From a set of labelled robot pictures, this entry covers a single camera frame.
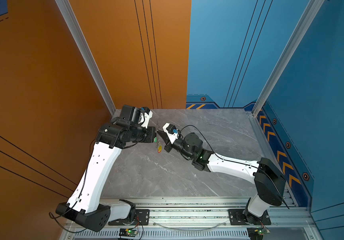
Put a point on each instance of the left small circuit board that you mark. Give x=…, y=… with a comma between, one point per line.
x=128, y=233

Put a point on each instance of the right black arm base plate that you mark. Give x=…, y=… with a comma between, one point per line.
x=242, y=217

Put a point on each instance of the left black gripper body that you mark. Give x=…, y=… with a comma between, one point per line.
x=149, y=135

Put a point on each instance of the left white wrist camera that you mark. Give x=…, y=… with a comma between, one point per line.
x=145, y=116

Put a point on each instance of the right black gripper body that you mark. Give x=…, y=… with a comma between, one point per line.
x=169, y=146

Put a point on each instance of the small circuit board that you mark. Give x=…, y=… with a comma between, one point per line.
x=128, y=233
x=257, y=234

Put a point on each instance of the left aluminium corner post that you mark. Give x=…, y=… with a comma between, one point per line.
x=81, y=42

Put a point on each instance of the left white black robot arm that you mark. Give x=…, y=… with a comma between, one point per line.
x=83, y=206

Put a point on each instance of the right small circuit board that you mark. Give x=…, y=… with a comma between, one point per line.
x=257, y=234

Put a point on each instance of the right aluminium corner post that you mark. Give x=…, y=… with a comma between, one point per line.
x=295, y=39

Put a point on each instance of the aluminium corner post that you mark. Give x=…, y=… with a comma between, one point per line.
x=295, y=39
x=81, y=42

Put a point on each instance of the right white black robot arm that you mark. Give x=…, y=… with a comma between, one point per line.
x=264, y=174

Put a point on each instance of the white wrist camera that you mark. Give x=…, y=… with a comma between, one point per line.
x=145, y=116
x=171, y=131

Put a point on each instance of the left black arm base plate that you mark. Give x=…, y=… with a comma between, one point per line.
x=141, y=217

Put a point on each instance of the aluminium front rail frame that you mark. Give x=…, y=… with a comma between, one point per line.
x=189, y=213

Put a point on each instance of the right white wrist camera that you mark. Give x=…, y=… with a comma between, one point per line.
x=171, y=131

